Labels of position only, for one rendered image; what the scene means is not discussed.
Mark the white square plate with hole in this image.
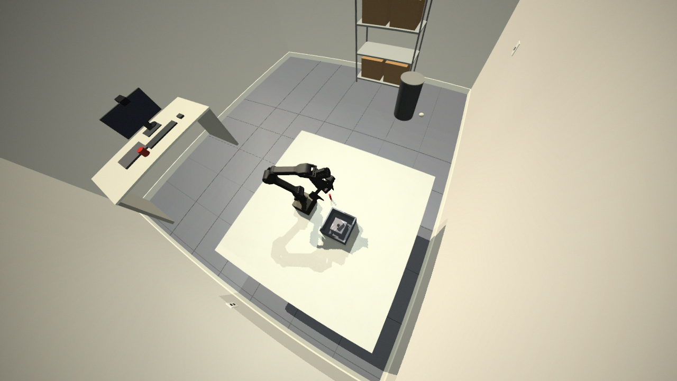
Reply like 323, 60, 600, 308
330, 218, 347, 235

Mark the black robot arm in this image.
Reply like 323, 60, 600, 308
262, 163, 332, 204

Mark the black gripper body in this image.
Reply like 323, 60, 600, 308
309, 175, 335, 201

